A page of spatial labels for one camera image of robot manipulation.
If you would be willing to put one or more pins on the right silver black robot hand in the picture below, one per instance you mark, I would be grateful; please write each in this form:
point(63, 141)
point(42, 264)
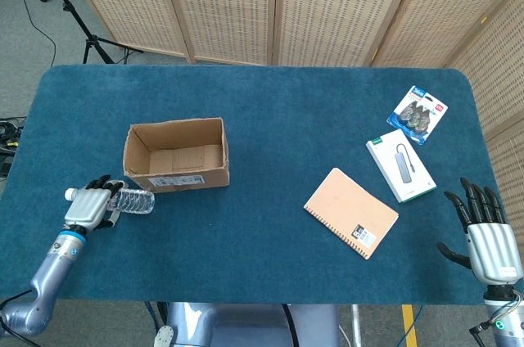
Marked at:
point(489, 251)

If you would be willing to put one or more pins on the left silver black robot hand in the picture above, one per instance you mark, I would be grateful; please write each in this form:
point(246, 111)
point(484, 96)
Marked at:
point(90, 204)

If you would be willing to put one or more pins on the clear plastic water bottle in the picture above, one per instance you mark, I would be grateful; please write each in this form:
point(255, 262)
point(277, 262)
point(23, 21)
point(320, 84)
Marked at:
point(133, 201)

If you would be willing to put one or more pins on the brown cardboard box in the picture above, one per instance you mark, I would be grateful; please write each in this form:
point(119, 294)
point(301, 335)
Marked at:
point(178, 156)

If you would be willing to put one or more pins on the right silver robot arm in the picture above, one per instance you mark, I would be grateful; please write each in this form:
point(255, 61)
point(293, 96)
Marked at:
point(504, 318)

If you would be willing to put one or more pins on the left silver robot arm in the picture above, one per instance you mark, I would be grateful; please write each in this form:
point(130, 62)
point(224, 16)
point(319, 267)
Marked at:
point(45, 277)

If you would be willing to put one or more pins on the white USB hub box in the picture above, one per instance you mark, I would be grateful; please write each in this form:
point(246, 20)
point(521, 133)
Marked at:
point(400, 165)

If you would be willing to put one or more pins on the yellow floor tape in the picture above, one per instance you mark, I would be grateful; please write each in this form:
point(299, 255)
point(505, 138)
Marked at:
point(408, 324)

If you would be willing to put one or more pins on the tan spiral notebook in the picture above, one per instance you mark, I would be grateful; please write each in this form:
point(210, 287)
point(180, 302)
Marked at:
point(351, 213)

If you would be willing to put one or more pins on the blue blister pack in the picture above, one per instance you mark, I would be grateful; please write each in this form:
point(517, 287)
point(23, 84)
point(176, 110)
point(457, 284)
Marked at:
point(417, 114)

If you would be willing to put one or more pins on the blue table mat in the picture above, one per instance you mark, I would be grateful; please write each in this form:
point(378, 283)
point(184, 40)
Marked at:
point(254, 183)

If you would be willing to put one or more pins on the black tripod stand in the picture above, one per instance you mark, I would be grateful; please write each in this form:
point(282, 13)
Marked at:
point(78, 15)

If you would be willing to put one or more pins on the grey blue robot torso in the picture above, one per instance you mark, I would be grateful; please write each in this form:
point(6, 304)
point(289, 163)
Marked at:
point(245, 324)

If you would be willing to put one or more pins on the woven bamboo folding screen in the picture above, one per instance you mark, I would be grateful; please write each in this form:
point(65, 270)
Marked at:
point(311, 7)

